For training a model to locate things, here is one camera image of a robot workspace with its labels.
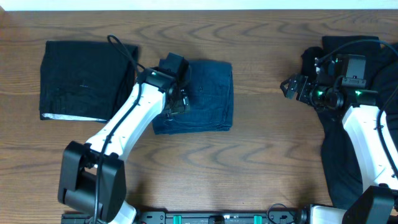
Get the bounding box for dark blue shorts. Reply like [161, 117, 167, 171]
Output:
[152, 60, 234, 134]

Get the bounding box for black garment pile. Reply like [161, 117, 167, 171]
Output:
[301, 35, 397, 210]

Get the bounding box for folded black garment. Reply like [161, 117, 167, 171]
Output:
[39, 40, 135, 123]

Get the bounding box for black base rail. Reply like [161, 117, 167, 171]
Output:
[60, 210, 312, 224]

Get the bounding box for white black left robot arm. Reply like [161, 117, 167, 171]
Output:
[57, 66, 192, 223]

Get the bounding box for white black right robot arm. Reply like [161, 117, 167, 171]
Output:
[280, 74, 397, 223]

